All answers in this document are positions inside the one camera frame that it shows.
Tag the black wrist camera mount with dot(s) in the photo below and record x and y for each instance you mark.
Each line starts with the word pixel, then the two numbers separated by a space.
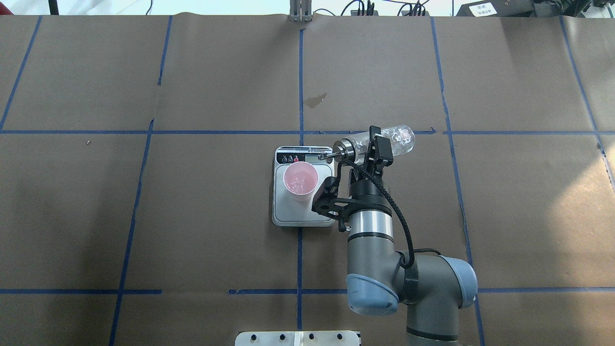
pixel 327 202

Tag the pink paper cup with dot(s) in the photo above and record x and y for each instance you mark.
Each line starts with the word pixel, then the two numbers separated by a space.
pixel 300 180

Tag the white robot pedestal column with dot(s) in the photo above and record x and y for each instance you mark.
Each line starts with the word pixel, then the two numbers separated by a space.
pixel 299 338

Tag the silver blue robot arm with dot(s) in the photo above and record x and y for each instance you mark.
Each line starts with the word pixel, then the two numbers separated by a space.
pixel 383 269

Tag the clear glass sauce bottle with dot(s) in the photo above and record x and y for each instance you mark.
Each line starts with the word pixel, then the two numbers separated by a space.
pixel 385 142

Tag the black box with label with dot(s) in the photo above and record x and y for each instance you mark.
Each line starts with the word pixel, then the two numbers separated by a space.
pixel 497 8

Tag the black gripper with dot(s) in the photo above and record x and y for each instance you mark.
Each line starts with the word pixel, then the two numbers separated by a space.
pixel 368 194

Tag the aluminium frame post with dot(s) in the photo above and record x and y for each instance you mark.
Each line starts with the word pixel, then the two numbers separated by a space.
pixel 300 11

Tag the silver digital kitchen scale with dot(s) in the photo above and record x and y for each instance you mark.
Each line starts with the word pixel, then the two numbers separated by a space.
pixel 285 210

